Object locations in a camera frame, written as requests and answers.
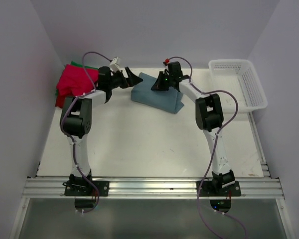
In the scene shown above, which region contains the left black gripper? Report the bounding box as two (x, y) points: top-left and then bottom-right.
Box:
(108, 67), (142, 90)

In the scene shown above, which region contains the blue-grey t shirt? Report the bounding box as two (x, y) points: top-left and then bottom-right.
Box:
(131, 72), (184, 114)

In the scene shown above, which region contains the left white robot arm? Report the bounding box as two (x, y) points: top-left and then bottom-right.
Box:
(60, 66), (143, 196)

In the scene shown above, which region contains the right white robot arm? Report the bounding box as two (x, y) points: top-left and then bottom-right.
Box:
(151, 59), (235, 196)

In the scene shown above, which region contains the red folded t shirt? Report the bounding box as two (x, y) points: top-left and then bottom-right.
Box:
(55, 64), (100, 109)

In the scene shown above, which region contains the green folded t shirt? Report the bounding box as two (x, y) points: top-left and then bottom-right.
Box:
(54, 60), (99, 97)

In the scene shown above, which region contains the white plastic basket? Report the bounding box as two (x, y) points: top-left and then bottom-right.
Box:
(208, 59), (268, 113)

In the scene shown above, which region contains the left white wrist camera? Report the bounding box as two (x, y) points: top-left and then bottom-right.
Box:
(109, 57), (121, 72)

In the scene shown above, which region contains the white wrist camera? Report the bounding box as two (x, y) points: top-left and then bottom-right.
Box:
(163, 58), (170, 66)
(109, 57), (121, 72)

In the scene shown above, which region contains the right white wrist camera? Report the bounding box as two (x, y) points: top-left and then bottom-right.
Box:
(163, 58), (170, 66)

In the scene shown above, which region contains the aluminium mounting rail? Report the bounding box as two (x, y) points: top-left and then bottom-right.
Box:
(22, 177), (284, 199)

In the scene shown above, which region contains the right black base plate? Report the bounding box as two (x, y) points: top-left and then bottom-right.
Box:
(196, 179), (242, 197)

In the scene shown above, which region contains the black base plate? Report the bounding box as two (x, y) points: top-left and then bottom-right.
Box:
(196, 179), (242, 197)
(62, 181), (110, 197)

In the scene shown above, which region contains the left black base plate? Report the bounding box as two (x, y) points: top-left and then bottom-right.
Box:
(62, 181), (110, 197)

